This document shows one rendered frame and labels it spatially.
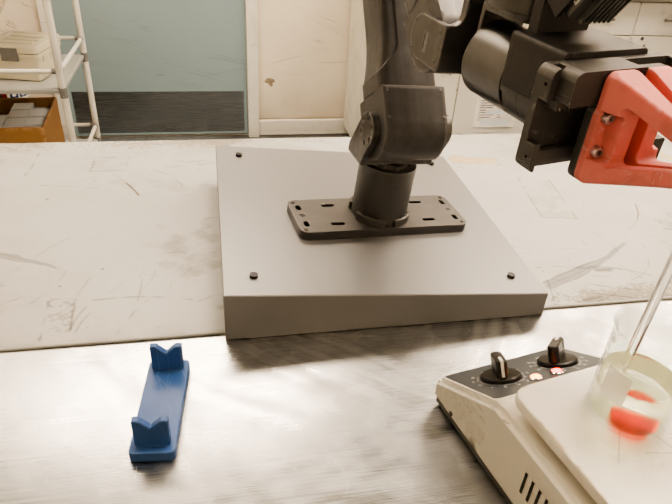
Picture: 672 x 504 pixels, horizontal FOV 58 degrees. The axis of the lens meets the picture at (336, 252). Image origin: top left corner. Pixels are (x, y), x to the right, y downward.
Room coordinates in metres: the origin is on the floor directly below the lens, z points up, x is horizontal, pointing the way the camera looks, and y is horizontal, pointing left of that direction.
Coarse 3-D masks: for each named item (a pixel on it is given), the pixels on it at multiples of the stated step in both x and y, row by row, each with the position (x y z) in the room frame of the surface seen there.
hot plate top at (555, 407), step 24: (552, 384) 0.31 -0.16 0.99; (576, 384) 0.31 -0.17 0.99; (528, 408) 0.28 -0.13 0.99; (552, 408) 0.28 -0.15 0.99; (576, 408) 0.28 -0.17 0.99; (552, 432) 0.26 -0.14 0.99; (576, 432) 0.26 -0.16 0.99; (600, 432) 0.27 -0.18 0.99; (576, 456) 0.24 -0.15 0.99; (600, 456) 0.25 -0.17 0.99; (624, 456) 0.25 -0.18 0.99; (648, 456) 0.25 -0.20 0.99; (600, 480) 0.23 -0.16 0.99; (624, 480) 0.23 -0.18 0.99; (648, 480) 0.23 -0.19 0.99
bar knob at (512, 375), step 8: (496, 352) 0.37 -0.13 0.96; (496, 360) 0.35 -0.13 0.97; (504, 360) 0.35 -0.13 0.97; (496, 368) 0.34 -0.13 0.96; (504, 368) 0.34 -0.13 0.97; (512, 368) 0.36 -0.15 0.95; (480, 376) 0.35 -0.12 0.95; (488, 376) 0.35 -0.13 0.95; (496, 376) 0.34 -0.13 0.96; (504, 376) 0.34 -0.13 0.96; (512, 376) 0.34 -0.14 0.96; (520, 376) 0.34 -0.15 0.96
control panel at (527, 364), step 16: (544, 352) 0.40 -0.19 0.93; (576, 352) 0.39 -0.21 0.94; (480, 368) 0.38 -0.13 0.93; (528, 368) 0.37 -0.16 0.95; (544, 368) 0.36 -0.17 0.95; (560, 368) 0.36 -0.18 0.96; (576, 368) 0.35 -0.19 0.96; (464, 384) 0.34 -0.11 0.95; (480, 384) 0.34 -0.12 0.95; (496, 384) 0.34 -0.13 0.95; (512, 384) 0.33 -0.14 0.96; (528, 384) 0.33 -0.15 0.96
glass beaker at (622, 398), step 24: (624, 312) 0.30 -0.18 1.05; (624, 336) 0.28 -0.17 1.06; (648, 336) 0.31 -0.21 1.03; (600, 360) 0.29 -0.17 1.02; (624, 360) 0.27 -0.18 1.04; (648, 360) 0.26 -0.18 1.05; (600, 384) 0.28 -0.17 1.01; (624, 384) 0.27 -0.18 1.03; (648, 384) 0.26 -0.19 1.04; (600, 408) 0.27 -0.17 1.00; (624, 408) 0.26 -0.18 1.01; (648, 408) 0.26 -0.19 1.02; (624, 432) 0.26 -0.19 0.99; (648, 432) 0.26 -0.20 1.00
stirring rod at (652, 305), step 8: (664, 272) 0.29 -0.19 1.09; (664, 280) 0.29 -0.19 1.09; (656, 288) 0.29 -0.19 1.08; (664, 288) 0.29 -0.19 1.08; (656, 296) 0.29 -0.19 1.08; (648, 304) 0.29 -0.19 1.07; (656, 304) 0.29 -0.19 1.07; (648, 312) 0.29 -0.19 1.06; (640, 320) 0.29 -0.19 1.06; (648, 320) 0.29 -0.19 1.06; (640, 328) 0.29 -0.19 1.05
